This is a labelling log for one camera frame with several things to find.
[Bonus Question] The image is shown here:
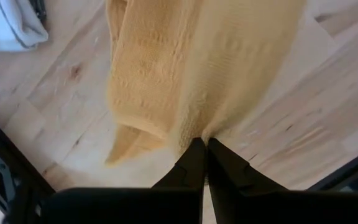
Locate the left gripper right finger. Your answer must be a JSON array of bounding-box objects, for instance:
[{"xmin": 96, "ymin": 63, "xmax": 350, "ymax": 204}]
[{"xmin": 208, "ymin": 138, "xmax": 358, "ymax": 224}]

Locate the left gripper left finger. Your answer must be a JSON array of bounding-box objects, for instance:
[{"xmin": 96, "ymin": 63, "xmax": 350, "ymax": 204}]
[{"xmin": 42, "ymin": 138, "xmax": 207, "ymax": 224}]

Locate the mustard orange towel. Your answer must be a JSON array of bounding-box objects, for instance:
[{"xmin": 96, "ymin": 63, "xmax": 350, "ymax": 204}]
[{"xmin": 104, "ymin": 0, "xmax": 306, "ymax": 166}]

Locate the white checked towel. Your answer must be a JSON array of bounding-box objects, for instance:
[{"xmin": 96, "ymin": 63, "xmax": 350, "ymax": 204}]
[{"xmin": 0, "ymin": 0, "xmax": 49, "ymax": 52}]

